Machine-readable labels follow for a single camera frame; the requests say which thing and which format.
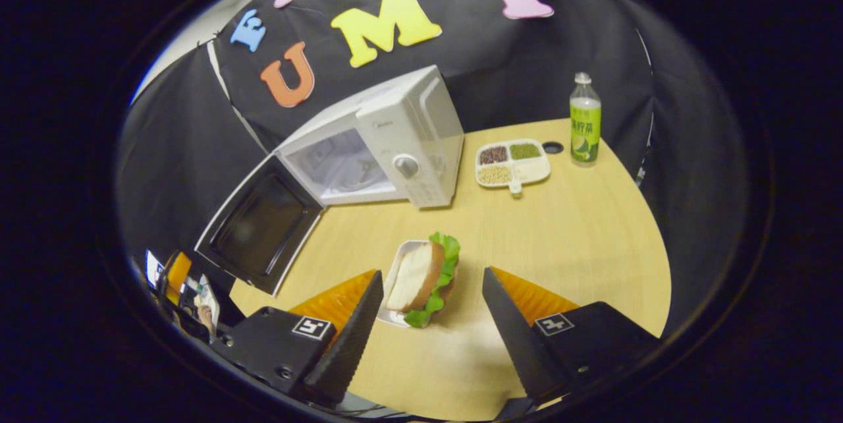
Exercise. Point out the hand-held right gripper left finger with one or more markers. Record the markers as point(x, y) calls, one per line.
point(352, 337)

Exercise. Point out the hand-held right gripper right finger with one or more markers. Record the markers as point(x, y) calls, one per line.
point(514, 331)

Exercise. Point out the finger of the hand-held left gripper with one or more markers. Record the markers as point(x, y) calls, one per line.
point(178, 275)

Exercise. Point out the sandwich with lettuce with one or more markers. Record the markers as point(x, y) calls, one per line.
point(418, 278)

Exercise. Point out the white microwave oven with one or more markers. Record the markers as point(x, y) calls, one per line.
point(421, 126)

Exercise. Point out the white square dish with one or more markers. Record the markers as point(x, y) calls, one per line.
point(394, 278)

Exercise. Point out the divided white bean tray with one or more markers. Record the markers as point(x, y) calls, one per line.
point(514, 166)

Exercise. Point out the green drink bottle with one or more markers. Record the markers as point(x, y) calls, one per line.
point(585, 126)

